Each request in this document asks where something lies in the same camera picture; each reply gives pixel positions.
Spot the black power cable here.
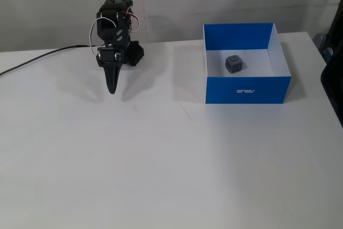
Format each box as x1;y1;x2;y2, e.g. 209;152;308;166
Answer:
0;44;96;77

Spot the large black office chair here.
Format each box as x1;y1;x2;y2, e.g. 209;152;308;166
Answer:
320;0;343;129

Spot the gray block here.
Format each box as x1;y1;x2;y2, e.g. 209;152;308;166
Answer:
225;55;244;76

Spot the gray object with blue label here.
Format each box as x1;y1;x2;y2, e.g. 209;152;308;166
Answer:
312;32;334;67

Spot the blue white cardboard box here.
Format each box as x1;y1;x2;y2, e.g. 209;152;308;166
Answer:
203;22;292;105

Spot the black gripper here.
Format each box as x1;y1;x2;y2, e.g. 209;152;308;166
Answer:
95;46;126;95

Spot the red white servo wire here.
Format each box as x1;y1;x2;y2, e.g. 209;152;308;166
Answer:
89;17;117;55
120;10;141;35

